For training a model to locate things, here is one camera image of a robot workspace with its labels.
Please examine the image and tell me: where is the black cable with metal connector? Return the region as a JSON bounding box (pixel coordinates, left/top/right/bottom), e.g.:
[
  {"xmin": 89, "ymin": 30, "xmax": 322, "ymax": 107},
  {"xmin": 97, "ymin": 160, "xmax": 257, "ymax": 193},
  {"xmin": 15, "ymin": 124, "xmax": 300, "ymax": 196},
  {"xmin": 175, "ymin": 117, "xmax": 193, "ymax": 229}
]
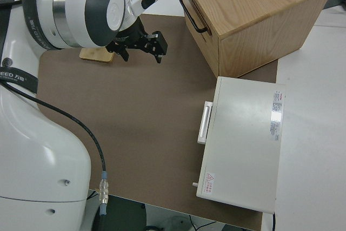
[{"xmin": 0, "ymin": 81, "xmax": 110, "ymax": 231}]

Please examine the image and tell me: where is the brown table mat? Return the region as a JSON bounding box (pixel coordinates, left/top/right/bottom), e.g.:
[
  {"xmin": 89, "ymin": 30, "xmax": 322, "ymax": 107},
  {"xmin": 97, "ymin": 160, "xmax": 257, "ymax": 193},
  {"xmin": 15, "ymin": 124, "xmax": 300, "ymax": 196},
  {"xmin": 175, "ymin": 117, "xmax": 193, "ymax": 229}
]
[{"xmin": 36, "ymin": 14, "xmax": 279, "ymax": 231}]

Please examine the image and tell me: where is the black velcro strap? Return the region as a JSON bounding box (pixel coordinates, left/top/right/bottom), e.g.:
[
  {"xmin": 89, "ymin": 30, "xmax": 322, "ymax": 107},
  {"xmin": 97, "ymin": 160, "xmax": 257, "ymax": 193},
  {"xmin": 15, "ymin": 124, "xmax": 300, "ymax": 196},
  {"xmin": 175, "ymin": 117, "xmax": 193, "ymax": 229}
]
[
  {"xmin": 0, "ymin": 57, "xmax": 38, "ymax": 93},
  {"xmin": 23, "ymin": 0, "xmax": 56, "ymax": 51}
]

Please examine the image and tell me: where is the black drawer handle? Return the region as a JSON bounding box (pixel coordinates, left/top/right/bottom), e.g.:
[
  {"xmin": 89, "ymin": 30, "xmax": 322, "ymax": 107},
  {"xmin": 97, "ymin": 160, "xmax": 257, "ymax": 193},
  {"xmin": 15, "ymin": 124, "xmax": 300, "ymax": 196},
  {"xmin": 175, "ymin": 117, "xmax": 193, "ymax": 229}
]
[{"xmin": 178, "ymin": 0, "xmax": 208, "ymax": 34}]

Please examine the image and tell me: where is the small wooden block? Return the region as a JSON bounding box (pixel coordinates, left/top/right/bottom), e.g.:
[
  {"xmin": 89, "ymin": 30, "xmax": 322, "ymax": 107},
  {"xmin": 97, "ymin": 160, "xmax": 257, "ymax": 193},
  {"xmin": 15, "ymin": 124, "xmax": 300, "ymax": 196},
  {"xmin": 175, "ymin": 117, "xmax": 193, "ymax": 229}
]
[{"xmin": 79, "ymin": 47, "xmax": 114, "ymax": 63}]

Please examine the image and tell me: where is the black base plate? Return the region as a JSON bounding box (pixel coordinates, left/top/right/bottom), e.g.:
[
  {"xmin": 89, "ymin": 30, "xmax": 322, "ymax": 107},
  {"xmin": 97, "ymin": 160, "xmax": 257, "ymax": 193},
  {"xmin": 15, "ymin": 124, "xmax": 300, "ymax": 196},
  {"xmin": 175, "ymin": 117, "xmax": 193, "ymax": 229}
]
[{"xmin": 89, "ymin": 190, "xmax": 148, "ymax": 231}]

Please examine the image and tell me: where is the white toaster oven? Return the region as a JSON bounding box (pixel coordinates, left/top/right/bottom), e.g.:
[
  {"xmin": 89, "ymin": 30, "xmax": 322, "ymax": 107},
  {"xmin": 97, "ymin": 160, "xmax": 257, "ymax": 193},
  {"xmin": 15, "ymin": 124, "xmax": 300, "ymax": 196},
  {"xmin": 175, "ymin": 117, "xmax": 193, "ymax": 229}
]
[{"xmin": 191, "ymin": 76, "xmax": 287, "ymax": 214}]

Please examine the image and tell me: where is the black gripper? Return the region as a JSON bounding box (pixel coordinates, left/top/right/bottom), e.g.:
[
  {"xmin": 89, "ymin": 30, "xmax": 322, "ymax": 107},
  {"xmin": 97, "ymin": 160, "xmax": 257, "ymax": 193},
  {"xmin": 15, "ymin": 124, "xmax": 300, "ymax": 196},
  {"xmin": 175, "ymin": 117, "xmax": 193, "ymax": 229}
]
[{"xmin": 105, "ymin": 21, "xmax": 169, "ymax": 64}]

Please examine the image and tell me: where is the wooden drawer box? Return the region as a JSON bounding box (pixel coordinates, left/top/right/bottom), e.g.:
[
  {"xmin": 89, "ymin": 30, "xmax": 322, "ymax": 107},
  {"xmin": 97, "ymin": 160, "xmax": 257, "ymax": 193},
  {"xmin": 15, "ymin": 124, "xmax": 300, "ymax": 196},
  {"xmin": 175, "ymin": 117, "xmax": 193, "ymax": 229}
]
[{"xmin": 175, "ymin": 0, "xmax": 335, "ymax": 79}]

